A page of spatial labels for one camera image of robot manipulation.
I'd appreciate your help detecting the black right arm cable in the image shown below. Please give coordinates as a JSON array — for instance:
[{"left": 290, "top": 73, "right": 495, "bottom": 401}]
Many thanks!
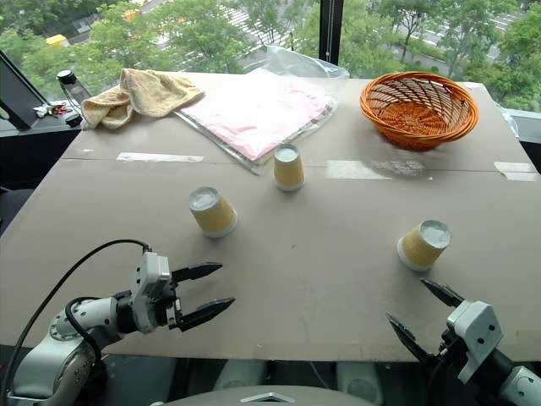
[{"left": 422, "top": 354, "right": 445, "bottom": 406}]

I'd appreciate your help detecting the grey robot torso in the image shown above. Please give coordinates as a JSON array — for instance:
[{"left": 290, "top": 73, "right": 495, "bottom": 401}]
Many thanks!
[{"left": 159, "top": 381, "right": 382, "bottom": 406}]

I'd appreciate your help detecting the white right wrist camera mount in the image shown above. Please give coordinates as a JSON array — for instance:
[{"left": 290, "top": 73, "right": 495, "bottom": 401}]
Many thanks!
[{"left": 445, "top": 299, "right": 505, "bottom": 384}]

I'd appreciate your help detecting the orange woven basket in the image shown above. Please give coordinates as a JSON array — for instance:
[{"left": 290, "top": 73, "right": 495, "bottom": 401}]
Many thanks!
[{"left": 358, "top": 71, "right": 481, "bottom": 152}]

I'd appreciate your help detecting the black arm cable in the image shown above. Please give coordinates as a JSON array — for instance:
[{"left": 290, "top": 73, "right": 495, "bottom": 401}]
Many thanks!
[
  {"left": 422, "top": 354, "right": 445, "bottom": 406},
  {"left": 0, "top": 239, "right": 152, "bottom": 384}
]

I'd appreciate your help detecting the clear plastic film scrap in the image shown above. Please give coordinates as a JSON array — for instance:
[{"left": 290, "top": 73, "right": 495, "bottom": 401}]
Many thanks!
[{"left": 500, "top": 104, "right": 522, "bottom": 139}]

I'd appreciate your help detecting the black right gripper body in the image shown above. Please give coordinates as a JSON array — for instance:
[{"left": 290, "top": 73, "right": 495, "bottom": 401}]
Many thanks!
[{"left": 425, "top": 327, "right": 467, "bottom": 370}]

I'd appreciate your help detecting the yellow towel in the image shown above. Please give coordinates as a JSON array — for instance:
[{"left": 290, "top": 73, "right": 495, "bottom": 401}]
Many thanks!
[{"left": 79, "top": 67, "right": 206, "bottom": 131}]

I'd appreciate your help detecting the clear tape strip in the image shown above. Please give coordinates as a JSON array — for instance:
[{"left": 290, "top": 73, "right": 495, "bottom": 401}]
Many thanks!
[
  {"left": 493, "top": 161, "right": 539, "bottom": 183},
  {"left": 325, "top": 159, "right": 426, "bottom": 181},
  {"left": 115, "top": 151, "right": 205, "bottom": 164}
]

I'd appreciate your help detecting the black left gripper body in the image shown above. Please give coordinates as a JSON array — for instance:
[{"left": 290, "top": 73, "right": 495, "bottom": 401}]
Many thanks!
[{"left": 163, "top": 270, "right": 188, "bottom": 332}]

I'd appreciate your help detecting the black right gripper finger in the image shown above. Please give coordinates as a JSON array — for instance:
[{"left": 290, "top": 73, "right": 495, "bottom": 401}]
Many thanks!
[
  {"left": 385, "top": 311, "right": 437, "bottom": 365},
  {"left": 418, "top": 277, "right": 466, "bottom": 308}
]

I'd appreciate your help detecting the brown cardboard table cover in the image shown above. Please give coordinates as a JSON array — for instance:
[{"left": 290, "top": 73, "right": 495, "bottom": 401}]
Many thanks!
[{"left": 0, "top": 70, "right": 541, "bottom": 365}]

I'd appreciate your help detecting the black side cabinet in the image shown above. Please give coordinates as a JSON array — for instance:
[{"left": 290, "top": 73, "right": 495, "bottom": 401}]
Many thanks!
[{"left": 0, "top": 112, "right": 84, "bottom": 194}]

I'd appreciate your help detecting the small red and white item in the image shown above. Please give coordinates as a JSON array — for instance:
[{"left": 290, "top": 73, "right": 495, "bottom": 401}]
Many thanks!
[{"left": 33, "top": 102, "right": 73, "bottom": 119}]

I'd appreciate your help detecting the black window frame post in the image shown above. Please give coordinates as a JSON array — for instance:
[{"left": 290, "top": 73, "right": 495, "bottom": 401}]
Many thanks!
[{"left": 318, "top": 0, "right": 340, "bottom": 61}]

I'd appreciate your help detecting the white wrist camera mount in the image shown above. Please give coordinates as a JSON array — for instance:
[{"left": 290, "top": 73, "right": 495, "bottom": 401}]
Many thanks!
[
  {"left": 130, "top": 252, "right": 172, "bottom": 333},
  {"left": 445, "top": 299, "right": 505, "bottom": 384}
]

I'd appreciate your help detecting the clear plastic bag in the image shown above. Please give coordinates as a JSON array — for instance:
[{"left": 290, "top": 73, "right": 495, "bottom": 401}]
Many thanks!
[{"left": 172, "top": 43, "right": 351, "bottom": 177}]

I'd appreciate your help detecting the pale rounded shape under table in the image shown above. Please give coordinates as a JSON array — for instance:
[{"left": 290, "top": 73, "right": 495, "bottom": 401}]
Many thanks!
[
  {"left": 210, "top": 359, "right": 268, "bottom": 393},
  {"left": 336, "top": 361, "right": 386, "bottom": 403}
]

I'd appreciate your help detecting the yellow paper cup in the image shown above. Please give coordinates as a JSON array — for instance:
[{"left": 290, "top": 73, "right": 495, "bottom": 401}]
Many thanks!
[
  {"left": 188, "top": 185, "right": 238, "bottom": 239},
  {"left": 396, "top": 218, "right": 453, "bottom": 273},
  {"left": 272, "top": 143, "right": 306, "bottom": 193}
]

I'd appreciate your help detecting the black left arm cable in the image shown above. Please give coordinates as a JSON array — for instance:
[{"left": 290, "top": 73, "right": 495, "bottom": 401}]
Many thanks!
[{"left": 0, "top": 239, "right": 152, "bottom": 384}]

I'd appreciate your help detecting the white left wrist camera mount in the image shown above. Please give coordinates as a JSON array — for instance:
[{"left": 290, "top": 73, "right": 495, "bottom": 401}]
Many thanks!
[{"left": 130, "top": 252, "right": 172, "bottom": 333}]

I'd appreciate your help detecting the clear bottle with black cap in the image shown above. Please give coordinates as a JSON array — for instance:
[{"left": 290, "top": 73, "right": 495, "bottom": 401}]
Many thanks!
[{"left": 55, "top": 69, "right": 92, "bottom": 105}]

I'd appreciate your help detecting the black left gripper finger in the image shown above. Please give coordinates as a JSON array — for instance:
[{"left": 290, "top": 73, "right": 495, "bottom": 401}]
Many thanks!
[
  {"left": 178, "top": 297, "right": 237, "bottom": 332},
  {"left": 173, "top": 261, "right": 224, "bottom": 284}
]

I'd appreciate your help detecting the pink folded sheet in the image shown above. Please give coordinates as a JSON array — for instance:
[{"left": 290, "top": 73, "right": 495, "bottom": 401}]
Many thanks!
[{"left": 180, "top": 69, "right": 340, "bottom": 162}]

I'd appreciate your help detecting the black slanted stand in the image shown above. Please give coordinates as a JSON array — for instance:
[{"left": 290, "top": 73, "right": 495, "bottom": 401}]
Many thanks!
[{"left": 0, "top": 49, "right": 48, "bottom": 133}]

